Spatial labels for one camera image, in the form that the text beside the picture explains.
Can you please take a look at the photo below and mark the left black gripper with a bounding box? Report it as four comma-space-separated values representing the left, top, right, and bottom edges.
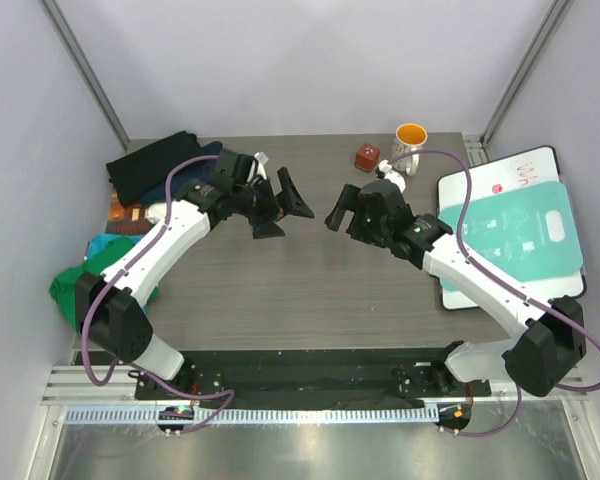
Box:
232, 168, 313, 239

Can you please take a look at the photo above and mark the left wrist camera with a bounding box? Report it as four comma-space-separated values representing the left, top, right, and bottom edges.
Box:
209, 148, 267, 191

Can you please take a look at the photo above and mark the white folded shirt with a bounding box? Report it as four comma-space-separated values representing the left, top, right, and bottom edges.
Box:
144, 202, 168, 224

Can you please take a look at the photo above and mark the red cube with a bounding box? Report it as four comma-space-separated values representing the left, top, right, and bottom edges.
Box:
354, 143, 380, 173

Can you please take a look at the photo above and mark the navy blue folded shirt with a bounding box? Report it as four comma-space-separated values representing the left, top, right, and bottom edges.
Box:
138, 141, 223, 206

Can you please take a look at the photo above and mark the white mug orange inside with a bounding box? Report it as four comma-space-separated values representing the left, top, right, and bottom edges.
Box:
390, 123, 428, 177

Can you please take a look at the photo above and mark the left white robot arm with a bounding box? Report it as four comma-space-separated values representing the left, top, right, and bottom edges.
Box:
75, 168, 314, 399

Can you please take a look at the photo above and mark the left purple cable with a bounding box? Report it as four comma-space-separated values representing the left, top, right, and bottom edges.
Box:
80, 154, 236, 434

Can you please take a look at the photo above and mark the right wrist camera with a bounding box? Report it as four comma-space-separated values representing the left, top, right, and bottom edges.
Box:
375, 160, 406, 194

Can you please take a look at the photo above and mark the bright green crumpled shirt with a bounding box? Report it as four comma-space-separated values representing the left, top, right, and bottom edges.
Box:
49, 242, 132, 334

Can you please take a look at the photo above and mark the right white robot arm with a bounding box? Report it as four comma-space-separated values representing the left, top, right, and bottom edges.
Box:
325, 178, 586, 397

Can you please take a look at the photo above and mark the turquoise shirt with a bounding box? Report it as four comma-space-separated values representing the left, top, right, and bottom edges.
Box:
85, 233, 142, 260

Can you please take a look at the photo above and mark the black t shirt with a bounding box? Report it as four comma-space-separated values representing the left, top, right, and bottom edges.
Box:
106, 131, 203, 206

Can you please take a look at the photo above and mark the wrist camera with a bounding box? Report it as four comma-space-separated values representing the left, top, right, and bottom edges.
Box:
209, 148, 267, 191
375, 160, 406, 194

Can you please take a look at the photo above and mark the brown picture book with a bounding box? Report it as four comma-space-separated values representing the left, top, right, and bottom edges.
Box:
105, 190, 153, 236

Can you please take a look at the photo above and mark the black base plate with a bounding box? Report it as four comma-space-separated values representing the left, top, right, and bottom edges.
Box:
133, 348, 493, 411

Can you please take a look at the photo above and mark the white board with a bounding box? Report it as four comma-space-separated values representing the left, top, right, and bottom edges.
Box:
462, 146, 586, 299

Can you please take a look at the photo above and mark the teal folding template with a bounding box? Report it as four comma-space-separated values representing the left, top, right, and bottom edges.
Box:
439, 181, 585, 297

